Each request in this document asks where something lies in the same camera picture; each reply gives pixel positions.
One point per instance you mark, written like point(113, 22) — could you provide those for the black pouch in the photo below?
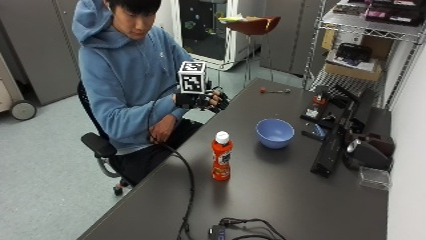
point(353, 53)

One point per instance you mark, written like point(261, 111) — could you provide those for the clear plastic box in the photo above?
point(374, 178)

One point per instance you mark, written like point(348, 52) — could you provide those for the black round device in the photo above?
point(370, 155)

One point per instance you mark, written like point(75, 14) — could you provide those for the white glass-door cabinet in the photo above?
point(208, 30)

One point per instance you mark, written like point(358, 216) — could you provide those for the black office chair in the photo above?
point(99, 143)

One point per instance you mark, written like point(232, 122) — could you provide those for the blue plastic bowl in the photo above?
point(274, 133)

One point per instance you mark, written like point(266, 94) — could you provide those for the black tray with small parts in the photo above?
point(316, 108)

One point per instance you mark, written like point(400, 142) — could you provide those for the red bar stool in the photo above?
point(253, 26)

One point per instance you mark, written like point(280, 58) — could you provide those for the orange bottle with white cap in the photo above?
point(221, 160)

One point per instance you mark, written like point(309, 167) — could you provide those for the flat cardboard box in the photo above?
point(353, 70)

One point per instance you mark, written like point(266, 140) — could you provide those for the pile of dark packets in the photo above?
point(386, 10)

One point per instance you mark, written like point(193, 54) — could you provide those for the the person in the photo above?
point(120, 83)

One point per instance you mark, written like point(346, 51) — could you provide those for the beige cart with wheel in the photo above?
point(13, 96)

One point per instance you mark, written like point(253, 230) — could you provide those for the grey metal cabinet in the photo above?
point(35, 46)

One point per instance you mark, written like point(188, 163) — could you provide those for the black adapter box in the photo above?
point(217, 232)

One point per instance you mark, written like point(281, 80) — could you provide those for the white cube with black markers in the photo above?
point(192, 80)

